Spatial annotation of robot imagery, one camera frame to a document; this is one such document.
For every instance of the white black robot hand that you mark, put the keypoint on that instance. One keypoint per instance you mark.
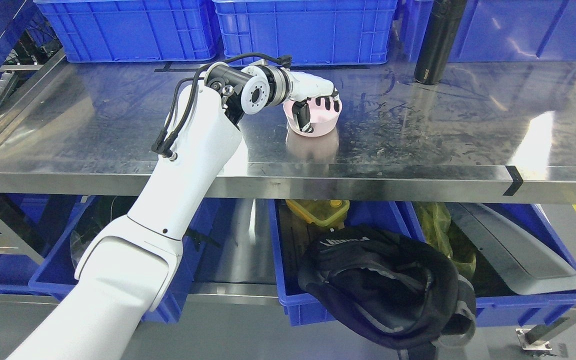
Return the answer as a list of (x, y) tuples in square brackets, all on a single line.
[(303, 86)]

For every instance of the blue bin lower left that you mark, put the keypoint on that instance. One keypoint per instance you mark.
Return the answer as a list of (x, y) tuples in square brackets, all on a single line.
[(204, 238)]

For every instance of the black tape strip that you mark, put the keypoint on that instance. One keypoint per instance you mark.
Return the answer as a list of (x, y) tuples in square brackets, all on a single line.
[(516, 180)]

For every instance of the yellow food container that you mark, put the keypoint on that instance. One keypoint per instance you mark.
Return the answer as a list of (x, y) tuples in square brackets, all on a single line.
[(329, 213)]

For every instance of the blue crate top right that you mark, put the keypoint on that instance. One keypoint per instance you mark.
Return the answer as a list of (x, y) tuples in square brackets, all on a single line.
[(516, 31)]

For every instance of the grey plastic panel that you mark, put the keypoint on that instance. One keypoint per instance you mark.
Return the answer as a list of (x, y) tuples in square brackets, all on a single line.
[(525, 264)]

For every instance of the blue bin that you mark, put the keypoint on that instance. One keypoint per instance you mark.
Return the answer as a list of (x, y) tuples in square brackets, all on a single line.
[(497, 306), (204, 238)]

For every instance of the blue crate top left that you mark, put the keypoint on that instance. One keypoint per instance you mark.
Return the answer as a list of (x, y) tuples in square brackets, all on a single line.
[(127, 31)]

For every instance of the blue bin lower right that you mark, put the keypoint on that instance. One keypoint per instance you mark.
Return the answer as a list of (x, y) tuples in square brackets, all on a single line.
[(497, 306)]

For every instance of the black thermos bottle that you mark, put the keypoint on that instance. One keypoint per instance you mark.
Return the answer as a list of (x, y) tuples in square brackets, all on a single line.
[(441, 30)]

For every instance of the black cap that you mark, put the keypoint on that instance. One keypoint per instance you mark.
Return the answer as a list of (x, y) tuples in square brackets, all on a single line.
[(395, 291)]

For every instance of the yellow plastic bag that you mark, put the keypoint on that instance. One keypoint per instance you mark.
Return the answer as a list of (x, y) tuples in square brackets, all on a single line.
[(443, 234)]

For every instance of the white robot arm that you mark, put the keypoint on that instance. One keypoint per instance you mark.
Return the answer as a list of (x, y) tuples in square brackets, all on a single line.
[(128, 267)]

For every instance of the blue crate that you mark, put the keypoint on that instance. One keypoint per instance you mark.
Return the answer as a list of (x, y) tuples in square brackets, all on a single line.
[(127, 31), (516, 31), (312, 32)]

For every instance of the pink ikea bowl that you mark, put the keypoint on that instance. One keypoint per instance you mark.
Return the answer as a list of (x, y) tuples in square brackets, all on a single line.
[(324, 115)]

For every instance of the blue crate top middle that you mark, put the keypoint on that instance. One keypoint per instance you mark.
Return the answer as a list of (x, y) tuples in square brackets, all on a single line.
[(312, 32)]

